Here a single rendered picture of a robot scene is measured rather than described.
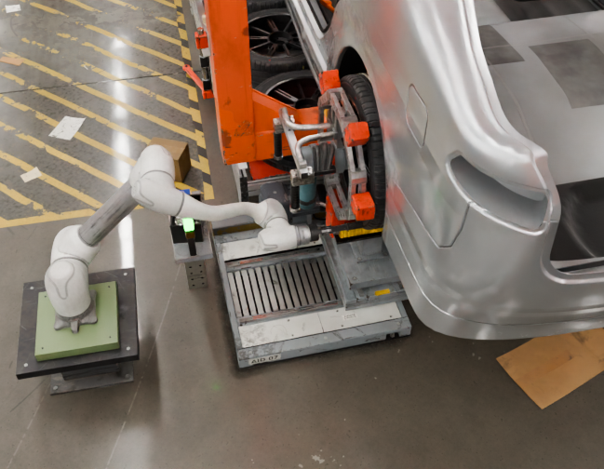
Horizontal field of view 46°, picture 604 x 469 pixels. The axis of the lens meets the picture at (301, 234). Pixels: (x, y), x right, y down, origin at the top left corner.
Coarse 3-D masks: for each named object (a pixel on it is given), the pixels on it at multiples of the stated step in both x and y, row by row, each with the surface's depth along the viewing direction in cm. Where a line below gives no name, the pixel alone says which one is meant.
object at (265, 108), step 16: (256, 96) 334; (256, 112) 331; (272, 112) 333; (288, 112) 343; (304, 112) 351; (256, 128) 338; (272, 128) 340; (256, 144) 342; (272, 144) 345; (288, 144) 347; (304, 144) 349
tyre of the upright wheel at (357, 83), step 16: (352, 80) 286; (368, 80) 284; (352, 96) 287; (368, 96) 277; (368, 112) 273; (368, 144) 276; (384, 176) 274; (384, 192) 277; (384, 208) 283; (368, 224) 296
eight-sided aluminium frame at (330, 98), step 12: (324, 96) 299; (336, 96) 288; (324, 108) 311; (336, 108) 281; (348, 108) 280; (348, 120) 275; (348, 156) 275; (360, 156) 276; (348, 168) 278; (360, 168) 276; (324, 180) 326; (336, 180) 325; (360, 180) 276; (348, 192) 285; (360, 192) 282; (336, 204) 315; (348, 204) 288; (336, 216) 313; (348, 216) 290
